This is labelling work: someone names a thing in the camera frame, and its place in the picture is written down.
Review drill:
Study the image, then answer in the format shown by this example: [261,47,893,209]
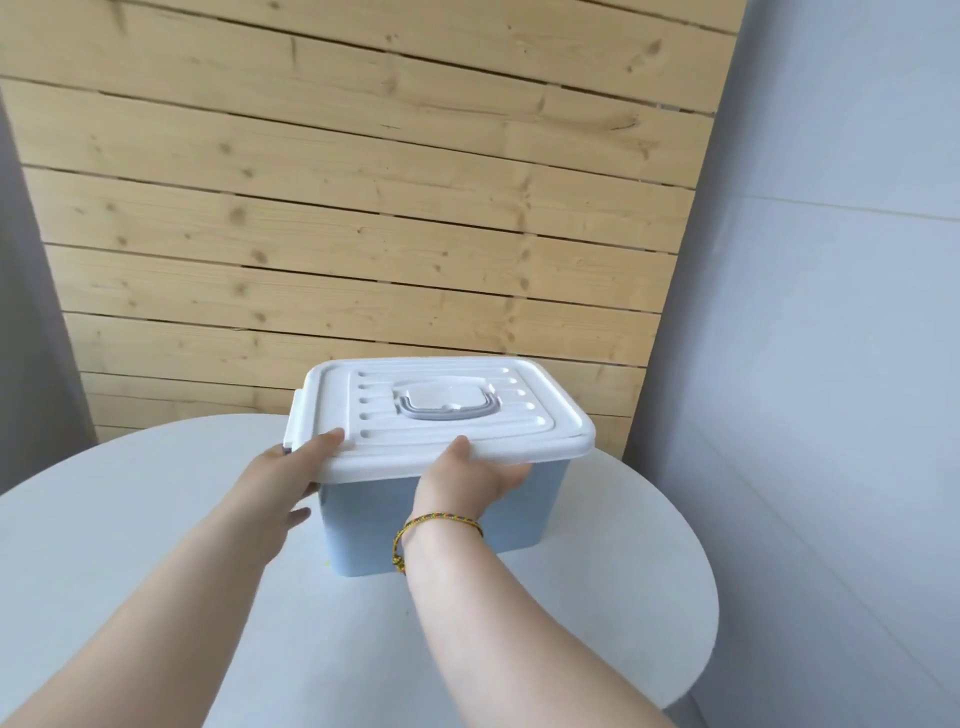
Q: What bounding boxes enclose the blue plastic storage box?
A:
[318,453,564,579]

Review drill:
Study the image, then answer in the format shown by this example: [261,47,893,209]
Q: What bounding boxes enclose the braided yellow cord bracelet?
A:
[391,511,486,576]

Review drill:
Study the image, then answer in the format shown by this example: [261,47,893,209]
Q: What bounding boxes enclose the person's left hand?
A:
[228,428,347,563]

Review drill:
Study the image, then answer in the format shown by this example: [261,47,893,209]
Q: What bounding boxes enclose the grey lid carry handle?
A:
[395,382,501,417]

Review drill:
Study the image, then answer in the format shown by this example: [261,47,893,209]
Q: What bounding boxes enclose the white plastic box lid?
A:
[283,357,598,486]

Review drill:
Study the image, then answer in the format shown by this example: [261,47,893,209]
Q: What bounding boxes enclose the person's left forearm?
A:
[0,498,273,728]

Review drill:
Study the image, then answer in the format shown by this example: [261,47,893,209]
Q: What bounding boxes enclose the person's right forearm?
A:
[401,519,681,728]

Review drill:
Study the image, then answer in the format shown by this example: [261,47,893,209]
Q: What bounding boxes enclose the person's right hand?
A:
[408,435,534,523]

